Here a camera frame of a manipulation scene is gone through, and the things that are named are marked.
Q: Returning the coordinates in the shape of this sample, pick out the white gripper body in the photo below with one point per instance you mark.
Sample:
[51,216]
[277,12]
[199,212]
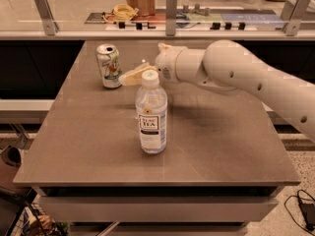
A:
[166,64]

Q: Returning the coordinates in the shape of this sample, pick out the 7up soda can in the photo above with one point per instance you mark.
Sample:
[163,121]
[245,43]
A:
[107,57]

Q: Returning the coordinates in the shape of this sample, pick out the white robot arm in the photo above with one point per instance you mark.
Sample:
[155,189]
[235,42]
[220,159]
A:
[226,67]

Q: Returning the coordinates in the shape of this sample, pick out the clear tea bottle white cap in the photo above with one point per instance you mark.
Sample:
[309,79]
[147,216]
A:
[151,106]

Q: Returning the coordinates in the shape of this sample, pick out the grey table with drawer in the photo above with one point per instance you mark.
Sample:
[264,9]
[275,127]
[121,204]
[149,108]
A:
[209,167]

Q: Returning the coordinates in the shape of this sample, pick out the middle metal glass bracket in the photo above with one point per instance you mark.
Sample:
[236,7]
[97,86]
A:
[170,17]

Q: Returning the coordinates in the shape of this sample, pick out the metal glass bracket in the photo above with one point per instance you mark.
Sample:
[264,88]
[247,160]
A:
[170,17]
[292,16]
[50,26]

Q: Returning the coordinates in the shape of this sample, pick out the left metal glass bracket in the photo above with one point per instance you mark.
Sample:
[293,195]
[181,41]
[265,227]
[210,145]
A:
[50,26]

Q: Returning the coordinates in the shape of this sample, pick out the right metal glass bracket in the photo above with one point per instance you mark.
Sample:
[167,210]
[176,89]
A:
[292,16]

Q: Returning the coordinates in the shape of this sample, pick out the wire basket with items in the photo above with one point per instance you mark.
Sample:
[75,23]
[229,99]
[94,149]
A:
[32,220]

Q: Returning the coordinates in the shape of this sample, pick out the black power adapter with cable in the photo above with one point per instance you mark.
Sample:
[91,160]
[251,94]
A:
[306,204]

